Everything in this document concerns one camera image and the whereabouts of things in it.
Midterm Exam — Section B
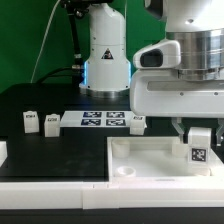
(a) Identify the black cable bundle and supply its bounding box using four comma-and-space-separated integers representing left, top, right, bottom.
35, 3, 88, 84

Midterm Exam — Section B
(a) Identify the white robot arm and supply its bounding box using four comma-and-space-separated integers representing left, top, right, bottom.
80, 0, 224, 144

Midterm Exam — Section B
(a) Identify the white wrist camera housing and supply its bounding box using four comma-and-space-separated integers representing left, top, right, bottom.
133, 39, 181, 70

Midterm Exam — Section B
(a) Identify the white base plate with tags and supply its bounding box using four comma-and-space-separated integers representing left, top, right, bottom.
60, 111, 134, 128

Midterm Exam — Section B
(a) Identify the white square tabletop tray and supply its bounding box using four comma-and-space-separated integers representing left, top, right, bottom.
107, 137, 219, 180

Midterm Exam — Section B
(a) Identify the white left fence stub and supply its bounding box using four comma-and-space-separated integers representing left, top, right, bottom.
0, 141, 7, 167

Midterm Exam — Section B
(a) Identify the white cable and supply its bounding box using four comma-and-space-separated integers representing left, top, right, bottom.
30, 0, 63, 84

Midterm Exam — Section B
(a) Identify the white front fence wall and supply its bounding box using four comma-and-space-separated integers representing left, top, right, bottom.
0, 178, 224, 210

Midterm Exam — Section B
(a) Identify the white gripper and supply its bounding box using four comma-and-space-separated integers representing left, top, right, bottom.
130, 69, 224, 146

